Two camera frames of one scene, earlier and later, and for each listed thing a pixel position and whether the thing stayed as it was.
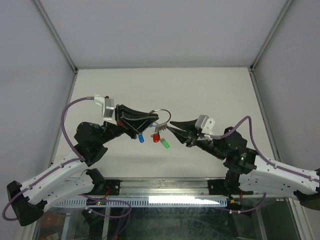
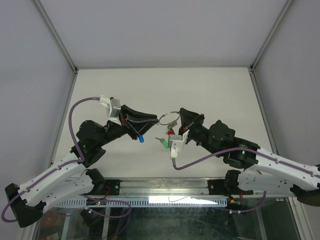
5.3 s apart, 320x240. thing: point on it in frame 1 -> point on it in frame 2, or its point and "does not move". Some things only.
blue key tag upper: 141,138 does not move
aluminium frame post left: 55,35 does not move
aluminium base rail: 157,185 does not move
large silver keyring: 162,126 -> 168,113
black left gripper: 132,122 does not move
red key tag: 156,137 -> 171,132
